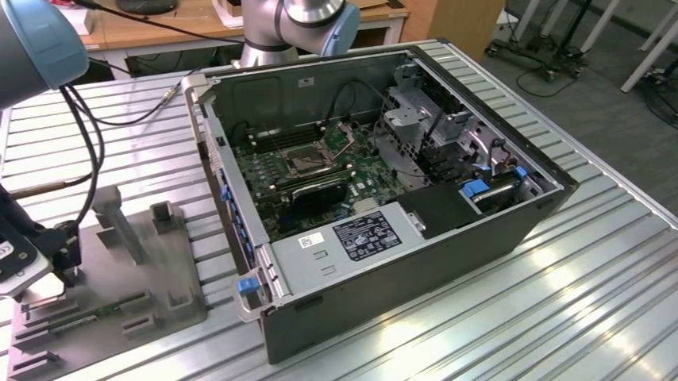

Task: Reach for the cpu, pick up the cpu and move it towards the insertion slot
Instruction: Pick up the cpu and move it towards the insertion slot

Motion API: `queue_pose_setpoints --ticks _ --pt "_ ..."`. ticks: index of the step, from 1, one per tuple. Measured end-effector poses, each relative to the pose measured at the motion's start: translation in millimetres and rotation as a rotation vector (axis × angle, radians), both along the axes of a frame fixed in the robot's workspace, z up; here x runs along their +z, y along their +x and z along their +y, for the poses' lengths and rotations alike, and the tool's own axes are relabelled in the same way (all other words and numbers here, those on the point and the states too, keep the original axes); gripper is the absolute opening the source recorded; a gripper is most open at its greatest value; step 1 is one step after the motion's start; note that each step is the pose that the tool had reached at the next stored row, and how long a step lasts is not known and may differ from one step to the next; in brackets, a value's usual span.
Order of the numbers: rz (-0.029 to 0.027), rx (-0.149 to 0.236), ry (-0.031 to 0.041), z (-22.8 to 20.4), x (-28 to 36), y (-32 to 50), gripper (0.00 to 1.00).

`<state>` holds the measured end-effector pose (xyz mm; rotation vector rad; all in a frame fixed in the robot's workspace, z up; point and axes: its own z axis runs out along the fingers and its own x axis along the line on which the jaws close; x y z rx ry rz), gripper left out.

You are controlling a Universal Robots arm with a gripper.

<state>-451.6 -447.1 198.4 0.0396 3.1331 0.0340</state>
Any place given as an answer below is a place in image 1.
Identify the black wheeled stand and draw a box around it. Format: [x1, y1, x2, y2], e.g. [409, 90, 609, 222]
[485, 0, 592, 83]

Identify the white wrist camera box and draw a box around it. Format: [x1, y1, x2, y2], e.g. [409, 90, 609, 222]
[0, 237, 54, 297]

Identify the green RAM stick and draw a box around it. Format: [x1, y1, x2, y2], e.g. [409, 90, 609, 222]
[45, 302, 125, 333]

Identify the black cable inside case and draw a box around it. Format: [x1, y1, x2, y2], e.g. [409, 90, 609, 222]
[322, 80, 390, 124]

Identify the thin metal locking lever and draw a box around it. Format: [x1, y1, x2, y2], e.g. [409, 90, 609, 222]
[269, 137, 292, 178]

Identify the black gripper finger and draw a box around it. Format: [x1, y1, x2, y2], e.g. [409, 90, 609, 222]
[49, 246, 82, 288]

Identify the blue disk carrier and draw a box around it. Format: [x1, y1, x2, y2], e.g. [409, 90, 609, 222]
[459, 179, 488, 199]

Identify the gray parts rack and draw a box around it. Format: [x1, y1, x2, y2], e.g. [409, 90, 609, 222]
[7, 184, 210, 381]

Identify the gray power supply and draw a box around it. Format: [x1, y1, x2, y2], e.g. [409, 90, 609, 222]
[258, 202, 428, 306]

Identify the wooden cabinet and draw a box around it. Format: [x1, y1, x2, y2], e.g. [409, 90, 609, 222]
[401, 0, 504, 63]

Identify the black open PC case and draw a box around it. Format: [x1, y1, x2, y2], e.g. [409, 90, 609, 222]
[178, 37, 581, 366]

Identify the silver square CPU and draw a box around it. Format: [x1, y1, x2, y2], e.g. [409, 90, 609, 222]
[19, 273, 69, 307]

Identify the black round object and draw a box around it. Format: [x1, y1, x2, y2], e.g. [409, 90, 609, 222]
[116, 0, 178, 13]

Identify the black drive bay cover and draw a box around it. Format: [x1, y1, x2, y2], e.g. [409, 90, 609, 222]
[396, 184, 485, 239]

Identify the metal socket cover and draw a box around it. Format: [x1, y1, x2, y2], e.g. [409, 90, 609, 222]
[316, 121, 361, 158]

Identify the CPU socket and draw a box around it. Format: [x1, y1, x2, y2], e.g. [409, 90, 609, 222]
[282, 144, 332, 174]

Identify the black graphics card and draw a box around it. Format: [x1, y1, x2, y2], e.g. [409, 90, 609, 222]
[289, 179, 352, 214]

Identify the white table frame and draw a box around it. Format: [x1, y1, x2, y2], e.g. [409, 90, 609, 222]
[619, 0, 678, 94]

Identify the black cable plug block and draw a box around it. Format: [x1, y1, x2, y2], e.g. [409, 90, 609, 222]
[33, 221, 83, 259]

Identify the gray metal drive cage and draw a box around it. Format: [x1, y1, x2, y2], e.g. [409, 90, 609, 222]
[380, 63, 477, 160]

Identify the wooden desk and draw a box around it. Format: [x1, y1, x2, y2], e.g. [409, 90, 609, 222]
[78, 0, 412, 80]

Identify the green motherboard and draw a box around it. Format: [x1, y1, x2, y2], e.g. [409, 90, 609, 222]
[232, 121, 402, 243]

